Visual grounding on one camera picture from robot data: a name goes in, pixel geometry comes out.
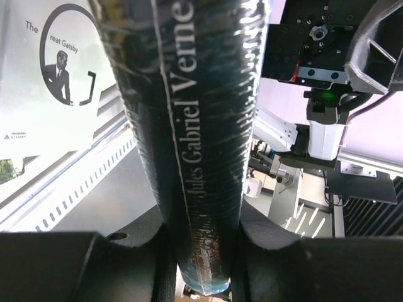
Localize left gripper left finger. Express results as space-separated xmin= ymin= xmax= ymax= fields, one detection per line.
xmin=1 ymin=207 xmax=176 ymax=301

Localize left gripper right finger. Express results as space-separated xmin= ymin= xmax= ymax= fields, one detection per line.
xmin=230 ymin=201 xmax=402 ymax=301

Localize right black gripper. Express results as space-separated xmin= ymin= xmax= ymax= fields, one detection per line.
xmin=262 ymin=0 xmax=402 ymax=94

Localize blue Jules Verne book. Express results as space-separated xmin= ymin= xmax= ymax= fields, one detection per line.
xmin=89 ymin=1 xmax=270 ymax=295

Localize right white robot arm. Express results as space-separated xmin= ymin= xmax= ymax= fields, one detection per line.
xmin=255 ymin=1 xmax=402 ymax=163

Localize green forest cover book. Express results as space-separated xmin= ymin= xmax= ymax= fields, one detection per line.
xmin=0 ymin=157 xmax=25 ymax=184

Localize white Great Gatsby book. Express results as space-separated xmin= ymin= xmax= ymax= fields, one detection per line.
xmin=1 ymin=1 xmax=115 ymax=159

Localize slotted grey cable duct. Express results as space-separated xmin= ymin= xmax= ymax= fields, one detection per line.
xmin=0 ymin=135 xmax=139 ymax=233

